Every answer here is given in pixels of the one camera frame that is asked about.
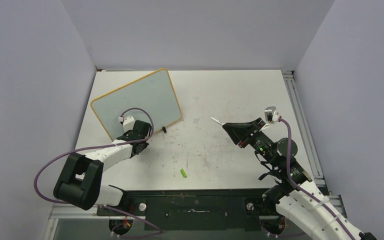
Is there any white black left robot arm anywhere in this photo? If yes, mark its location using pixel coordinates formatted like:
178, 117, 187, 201
53, 120, 153, 216

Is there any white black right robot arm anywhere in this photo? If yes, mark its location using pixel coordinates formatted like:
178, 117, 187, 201
221, 117, 376, 240

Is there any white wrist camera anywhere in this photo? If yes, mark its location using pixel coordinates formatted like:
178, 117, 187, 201
118, 115, 135, 132
264, 106, 280, 125

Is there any yellow framed whiteboard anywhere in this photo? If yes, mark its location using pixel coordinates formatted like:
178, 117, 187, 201
90, 68, 182, 140

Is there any white marker pen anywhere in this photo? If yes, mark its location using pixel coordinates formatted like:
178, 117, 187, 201
209, 116, 225, 126

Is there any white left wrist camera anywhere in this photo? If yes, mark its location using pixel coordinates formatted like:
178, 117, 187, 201
118, 115, 135, 132

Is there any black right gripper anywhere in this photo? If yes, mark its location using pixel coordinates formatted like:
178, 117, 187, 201
222, 117, 280, 167

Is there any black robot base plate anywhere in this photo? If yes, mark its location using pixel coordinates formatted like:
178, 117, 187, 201
96, 188, 294, 234

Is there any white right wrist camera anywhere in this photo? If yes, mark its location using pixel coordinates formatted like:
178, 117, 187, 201
264, 106, 280, 125

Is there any aluminium frame rail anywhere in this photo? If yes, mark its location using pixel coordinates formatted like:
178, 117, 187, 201
281, 70, 326, 187

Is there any green marker cap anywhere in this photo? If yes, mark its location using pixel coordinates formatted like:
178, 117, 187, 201
180, 168, 188, 178

